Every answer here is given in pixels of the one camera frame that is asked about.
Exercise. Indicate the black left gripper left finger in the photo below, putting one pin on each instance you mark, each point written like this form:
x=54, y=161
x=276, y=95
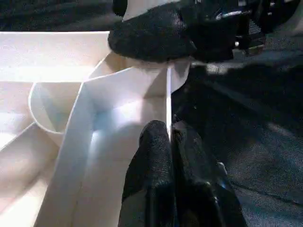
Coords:
x=149, y=177

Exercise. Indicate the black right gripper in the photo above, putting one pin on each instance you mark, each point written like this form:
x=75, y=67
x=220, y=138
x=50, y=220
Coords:
x=236, y=28

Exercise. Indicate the white plastic table top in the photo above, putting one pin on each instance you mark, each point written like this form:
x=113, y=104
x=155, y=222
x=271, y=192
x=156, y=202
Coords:
x=106, y=99

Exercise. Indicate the white plastic table leg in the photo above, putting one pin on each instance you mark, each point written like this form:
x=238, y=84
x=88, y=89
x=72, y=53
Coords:
x=142, y=7

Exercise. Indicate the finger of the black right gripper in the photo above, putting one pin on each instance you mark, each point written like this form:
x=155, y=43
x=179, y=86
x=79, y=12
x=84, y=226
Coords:
x=119, y=7
x=151, y=37

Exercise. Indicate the black mat cover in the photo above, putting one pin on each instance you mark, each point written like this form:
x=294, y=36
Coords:
x=248, y=142

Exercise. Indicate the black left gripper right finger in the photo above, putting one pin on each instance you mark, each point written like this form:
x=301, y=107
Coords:
x=201, y=194

